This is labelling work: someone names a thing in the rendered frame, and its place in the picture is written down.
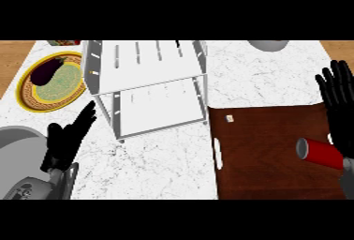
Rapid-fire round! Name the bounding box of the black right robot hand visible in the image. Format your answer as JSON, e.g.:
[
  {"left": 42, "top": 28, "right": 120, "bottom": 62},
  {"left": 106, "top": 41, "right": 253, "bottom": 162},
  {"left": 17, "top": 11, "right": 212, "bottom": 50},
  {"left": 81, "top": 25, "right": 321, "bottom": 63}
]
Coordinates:
[{"left": 314, "top": 59, "right": 354, "bottom": 160}]

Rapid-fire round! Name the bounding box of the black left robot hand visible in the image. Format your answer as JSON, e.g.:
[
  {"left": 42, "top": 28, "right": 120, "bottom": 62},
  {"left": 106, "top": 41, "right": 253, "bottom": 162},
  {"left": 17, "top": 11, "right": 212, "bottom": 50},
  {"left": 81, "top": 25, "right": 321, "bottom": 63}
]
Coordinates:
[{"left": 38, "top": 99, "right": 98, "bottom": 174}]

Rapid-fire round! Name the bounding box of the red can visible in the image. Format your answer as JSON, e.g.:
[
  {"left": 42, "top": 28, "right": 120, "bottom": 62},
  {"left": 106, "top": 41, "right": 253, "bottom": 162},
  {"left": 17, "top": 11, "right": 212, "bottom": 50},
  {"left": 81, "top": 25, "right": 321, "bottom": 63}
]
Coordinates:
[{"left": 295, "top": 137, "right": 345, "bottom": 171}]

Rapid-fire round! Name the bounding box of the brown wooden tray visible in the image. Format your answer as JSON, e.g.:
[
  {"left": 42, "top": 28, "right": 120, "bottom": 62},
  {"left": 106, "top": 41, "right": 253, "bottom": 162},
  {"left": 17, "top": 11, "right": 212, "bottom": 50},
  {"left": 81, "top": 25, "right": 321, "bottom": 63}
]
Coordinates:
[{"left": 208, "top": 102, "right": 348, "bottom": 201}]

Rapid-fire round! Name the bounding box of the grey round pot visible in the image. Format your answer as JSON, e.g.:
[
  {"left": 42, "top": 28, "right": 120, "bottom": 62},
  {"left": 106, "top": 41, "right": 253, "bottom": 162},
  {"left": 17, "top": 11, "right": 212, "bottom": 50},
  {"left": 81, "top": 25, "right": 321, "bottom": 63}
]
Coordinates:
[{"left": 0, "top": 125, "right": 51, "bottom": 201}]

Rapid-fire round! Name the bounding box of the yellow patterned plate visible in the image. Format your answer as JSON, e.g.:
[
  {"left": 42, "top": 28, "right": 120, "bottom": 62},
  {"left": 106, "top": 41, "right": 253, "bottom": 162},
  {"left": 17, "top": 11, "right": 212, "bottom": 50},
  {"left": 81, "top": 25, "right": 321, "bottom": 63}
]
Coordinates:
[{"left": 14, "top": 51, "right": 88, "bottom": 113}]

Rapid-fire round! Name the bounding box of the dark purple eggplant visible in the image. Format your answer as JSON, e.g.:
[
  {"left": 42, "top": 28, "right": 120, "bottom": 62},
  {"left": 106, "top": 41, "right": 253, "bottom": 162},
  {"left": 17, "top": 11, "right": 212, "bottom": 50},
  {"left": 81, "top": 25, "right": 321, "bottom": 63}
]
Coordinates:
[{"left": 29, "top": 56, "right": 69, "bottom": 87}]

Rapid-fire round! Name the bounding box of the grey bowl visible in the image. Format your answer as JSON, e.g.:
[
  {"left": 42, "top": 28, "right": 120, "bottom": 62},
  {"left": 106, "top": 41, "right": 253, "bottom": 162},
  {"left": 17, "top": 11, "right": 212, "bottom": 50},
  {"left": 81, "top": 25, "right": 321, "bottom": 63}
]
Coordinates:
[{"left": 247, "top": 40, "right": 290, "bottom": 53}]

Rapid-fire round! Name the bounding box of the red and green object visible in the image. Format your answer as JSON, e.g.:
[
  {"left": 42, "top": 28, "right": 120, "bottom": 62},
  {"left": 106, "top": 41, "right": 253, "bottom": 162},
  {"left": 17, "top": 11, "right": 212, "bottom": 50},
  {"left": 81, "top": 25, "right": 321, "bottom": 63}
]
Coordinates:
[{"left": 45, "top": 40, "right": 82, "bottom": 47}]

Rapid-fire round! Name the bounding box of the white tiered wire basket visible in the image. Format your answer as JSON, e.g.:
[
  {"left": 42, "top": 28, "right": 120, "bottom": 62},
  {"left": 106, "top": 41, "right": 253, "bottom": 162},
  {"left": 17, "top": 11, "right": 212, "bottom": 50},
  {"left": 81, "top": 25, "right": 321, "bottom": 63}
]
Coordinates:
[{"left": 79, "top": 40, "right": 210, "bottom": 144}]

